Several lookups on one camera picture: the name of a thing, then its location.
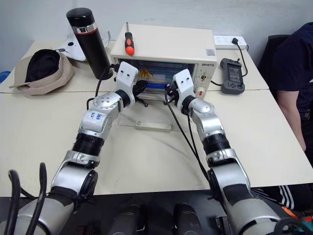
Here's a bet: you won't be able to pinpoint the beige cap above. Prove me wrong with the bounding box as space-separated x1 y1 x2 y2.
9 48 75 96

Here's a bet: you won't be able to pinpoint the white power strip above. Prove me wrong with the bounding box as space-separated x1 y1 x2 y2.
214 35 248 51

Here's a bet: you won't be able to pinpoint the orange black screwdriver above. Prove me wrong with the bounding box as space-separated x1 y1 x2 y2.
124 22 135 56

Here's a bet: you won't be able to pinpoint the person in dark shirt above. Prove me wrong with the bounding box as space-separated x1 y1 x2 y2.
251 22 313 213

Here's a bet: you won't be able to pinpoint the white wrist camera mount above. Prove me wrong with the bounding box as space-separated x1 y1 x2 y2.
114 61 139 103
172 69 196 108

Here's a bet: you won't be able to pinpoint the blue round object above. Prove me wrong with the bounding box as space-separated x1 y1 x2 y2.
0 70 10 86

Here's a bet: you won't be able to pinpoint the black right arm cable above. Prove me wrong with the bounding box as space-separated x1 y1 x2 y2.
164 90 214 187

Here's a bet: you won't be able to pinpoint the black thermos bottle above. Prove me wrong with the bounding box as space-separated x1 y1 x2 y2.
66 7 112 80

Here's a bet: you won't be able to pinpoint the white toaster oven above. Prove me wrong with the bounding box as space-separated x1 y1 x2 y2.
110 23 218 104

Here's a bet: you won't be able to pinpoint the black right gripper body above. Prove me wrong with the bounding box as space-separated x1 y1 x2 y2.
165 84 181 108

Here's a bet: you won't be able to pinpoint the grey handheld controller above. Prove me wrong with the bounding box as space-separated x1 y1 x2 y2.
219 58 246 95

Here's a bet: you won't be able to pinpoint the white plastic device base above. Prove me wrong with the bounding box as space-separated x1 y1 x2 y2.
58 30 112 62

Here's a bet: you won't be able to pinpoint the black power cable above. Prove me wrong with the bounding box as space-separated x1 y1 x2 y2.
209 44 248 87

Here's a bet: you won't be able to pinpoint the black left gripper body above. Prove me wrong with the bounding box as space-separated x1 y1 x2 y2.
132 78 145 99

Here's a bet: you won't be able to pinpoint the black shoulder cable loops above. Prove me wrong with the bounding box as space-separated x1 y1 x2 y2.
4 162 48 235

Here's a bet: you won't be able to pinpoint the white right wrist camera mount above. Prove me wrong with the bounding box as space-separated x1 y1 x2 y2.
172 69 196 108

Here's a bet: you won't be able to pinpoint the black chair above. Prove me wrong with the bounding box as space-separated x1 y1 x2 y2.
258 35 292 83

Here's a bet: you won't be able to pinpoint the glass toaster oven door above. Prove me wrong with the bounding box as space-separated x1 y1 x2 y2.
116 96 172 132

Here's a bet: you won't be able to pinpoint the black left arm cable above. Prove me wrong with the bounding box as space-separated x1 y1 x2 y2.
86 63 120 111

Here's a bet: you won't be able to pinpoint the dark rounded shape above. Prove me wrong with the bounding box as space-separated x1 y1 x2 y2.
107 204 148 235
172 203 204 235

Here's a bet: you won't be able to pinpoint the orange teal object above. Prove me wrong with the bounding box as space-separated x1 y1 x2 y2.
281 205 313 235

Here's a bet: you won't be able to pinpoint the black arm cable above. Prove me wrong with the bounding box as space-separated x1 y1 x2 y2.
164 90 214 187
86 63 120 111

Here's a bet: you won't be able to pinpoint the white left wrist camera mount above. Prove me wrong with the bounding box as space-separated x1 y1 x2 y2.
114 61 139 103

